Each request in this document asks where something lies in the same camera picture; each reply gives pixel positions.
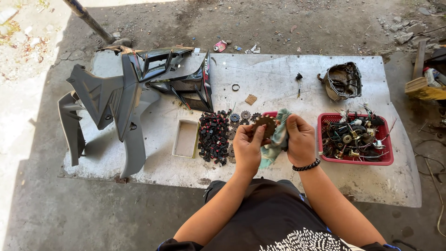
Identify heap of wires and sockets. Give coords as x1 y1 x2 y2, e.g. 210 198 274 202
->
320 103 398 160

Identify rusty metal sprocket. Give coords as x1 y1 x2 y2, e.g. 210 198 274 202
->
252 115 278 140

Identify dark metal pole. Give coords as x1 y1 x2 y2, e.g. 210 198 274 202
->
62 0 116 45

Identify person's left hand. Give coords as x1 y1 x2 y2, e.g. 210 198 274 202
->
233 124 272 174

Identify teal patterned cloth rag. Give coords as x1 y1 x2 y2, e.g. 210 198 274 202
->
259 108 293 170

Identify pile of black red relays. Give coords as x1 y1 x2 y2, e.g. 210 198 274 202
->
197 109 233 167

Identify heap of grey stones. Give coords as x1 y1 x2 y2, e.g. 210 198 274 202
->
377 7 440 46

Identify grey motorcycle fairing panel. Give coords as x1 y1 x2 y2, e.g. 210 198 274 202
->
57 52 161 179

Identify loose cables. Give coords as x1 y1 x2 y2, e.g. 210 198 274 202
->
413 139 446 238

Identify person's black printed shirt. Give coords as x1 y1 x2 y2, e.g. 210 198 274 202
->
156 178 402 251

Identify white metal sheet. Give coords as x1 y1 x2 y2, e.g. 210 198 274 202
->
57 52 423 208

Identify wooden plank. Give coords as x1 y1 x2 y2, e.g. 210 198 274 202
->
412 40 428 80

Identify white plastic bottle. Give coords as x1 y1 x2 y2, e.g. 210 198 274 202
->
423 66 446 88

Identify black carbon-look fairing panel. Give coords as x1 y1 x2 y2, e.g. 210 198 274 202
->
135 47 215 114

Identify black plug with wire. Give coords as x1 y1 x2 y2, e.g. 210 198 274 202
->
295 72 304 99

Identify yellow wooden crate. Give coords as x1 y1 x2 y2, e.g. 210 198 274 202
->
404 76 446 102

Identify dirty metal engine cover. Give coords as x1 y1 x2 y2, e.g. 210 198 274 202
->
317 61 363 102

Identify black bead bracelet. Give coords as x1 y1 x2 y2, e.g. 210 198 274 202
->
292 158 321 172

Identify person's right hand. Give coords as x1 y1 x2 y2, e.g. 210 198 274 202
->
285 114 317 168

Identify white cardboard box lid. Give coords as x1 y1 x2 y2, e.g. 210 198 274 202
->
171 119 200 159

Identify group of dark sprockets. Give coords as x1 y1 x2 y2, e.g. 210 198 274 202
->
226 110 262 164

